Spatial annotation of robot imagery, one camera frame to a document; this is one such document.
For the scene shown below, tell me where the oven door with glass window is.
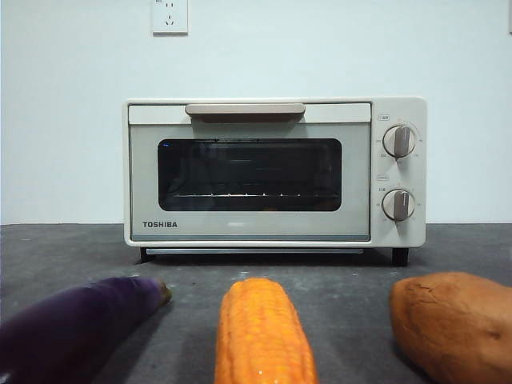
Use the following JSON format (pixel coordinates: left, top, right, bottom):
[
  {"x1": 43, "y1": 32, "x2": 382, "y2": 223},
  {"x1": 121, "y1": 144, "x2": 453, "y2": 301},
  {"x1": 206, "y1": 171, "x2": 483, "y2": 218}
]
[{"x1": 127, "y1": 102, "x2": 373, "y2": 243}]

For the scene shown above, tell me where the purple eggplant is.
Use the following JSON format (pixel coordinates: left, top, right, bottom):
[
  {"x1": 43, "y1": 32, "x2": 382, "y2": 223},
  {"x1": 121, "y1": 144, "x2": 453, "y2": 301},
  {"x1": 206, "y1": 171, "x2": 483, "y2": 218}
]
[{"x1": 0, "y1": 276, "x2": 173, "y2": 384}]

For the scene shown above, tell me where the oven timer knob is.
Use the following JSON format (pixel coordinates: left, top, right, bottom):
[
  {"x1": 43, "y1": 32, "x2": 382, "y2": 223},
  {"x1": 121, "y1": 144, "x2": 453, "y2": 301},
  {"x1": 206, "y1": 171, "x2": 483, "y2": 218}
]
[{"x1": 382, "y1": 188, "x2": 416, "y2": 222}]

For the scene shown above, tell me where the oven temperature knob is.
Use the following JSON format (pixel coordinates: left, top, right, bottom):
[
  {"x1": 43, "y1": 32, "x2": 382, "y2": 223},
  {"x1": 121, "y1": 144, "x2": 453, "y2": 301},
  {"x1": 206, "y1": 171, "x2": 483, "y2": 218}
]
[{"x1": 382, "y1": 124, "x2": 416, "y2": 158}]

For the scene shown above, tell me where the white Toshiba toaster oven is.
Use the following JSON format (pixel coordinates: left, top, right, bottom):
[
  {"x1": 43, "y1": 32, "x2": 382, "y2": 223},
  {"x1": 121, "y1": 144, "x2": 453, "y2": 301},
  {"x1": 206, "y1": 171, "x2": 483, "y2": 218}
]
[{"x1": 122, "y1": 97, "x2": 427, "y2": 267}]

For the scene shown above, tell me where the orange corn cob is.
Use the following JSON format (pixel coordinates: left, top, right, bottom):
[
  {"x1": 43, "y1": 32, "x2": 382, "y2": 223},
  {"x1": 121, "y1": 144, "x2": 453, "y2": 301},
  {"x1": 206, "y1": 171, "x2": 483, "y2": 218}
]
[{"x1": 214, "y1": 278, "x2": 319, "y2": 384}]

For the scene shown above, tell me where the brown sweet potato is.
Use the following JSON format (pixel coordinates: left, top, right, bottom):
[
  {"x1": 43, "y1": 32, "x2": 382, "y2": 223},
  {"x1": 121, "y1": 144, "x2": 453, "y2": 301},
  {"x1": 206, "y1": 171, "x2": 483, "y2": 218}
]
[{"x1": 389, "y1": 271, "x2": 512, "y2": 384}]

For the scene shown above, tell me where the metal wire oven rack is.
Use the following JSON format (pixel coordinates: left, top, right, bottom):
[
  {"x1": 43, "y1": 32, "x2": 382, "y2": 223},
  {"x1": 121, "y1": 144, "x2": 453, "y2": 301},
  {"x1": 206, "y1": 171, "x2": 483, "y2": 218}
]
[{"x1": 175, "y1": 191, "x2": 329, "y2": 199}]

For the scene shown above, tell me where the white wall socket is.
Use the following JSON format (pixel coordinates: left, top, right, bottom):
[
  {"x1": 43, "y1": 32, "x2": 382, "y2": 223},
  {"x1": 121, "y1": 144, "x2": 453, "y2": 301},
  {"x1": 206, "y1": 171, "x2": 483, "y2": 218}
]
[{"x1": 151, "y1": 0, "x2": 189, "y2": 36}]

